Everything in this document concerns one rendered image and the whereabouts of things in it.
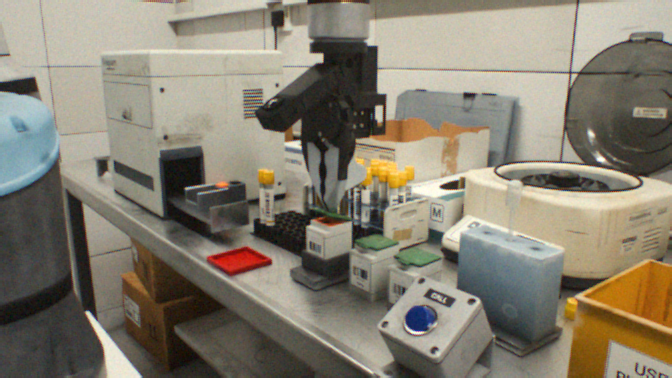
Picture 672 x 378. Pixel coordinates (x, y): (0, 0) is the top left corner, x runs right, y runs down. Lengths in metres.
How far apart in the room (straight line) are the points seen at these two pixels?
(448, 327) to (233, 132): 0.66
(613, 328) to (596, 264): 0.27
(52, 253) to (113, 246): 1.98
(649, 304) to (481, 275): 0.16
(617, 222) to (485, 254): 0.21
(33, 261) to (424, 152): 0.68
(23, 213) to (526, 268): 0.43
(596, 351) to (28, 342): 0.42
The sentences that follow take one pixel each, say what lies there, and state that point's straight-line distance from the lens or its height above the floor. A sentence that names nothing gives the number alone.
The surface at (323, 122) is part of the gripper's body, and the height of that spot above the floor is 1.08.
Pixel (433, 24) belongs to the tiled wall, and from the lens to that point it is 1.26.
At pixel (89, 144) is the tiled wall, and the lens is 2.28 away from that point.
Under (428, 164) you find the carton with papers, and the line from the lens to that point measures 0.94.
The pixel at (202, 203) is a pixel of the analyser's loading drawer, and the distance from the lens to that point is 0.87.
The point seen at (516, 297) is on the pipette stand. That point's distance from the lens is 0.55.
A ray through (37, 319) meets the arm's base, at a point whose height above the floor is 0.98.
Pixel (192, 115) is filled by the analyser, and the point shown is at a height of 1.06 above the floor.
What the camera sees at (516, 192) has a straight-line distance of 0.54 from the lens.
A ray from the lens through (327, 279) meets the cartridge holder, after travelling 0.66.
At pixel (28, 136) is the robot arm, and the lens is 0.39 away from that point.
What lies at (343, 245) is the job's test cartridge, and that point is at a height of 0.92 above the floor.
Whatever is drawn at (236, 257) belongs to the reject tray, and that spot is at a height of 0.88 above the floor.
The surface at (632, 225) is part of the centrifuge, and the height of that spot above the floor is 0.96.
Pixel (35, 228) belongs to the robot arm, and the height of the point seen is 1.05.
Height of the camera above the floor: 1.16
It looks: 14 degrees down
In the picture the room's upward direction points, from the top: straight up
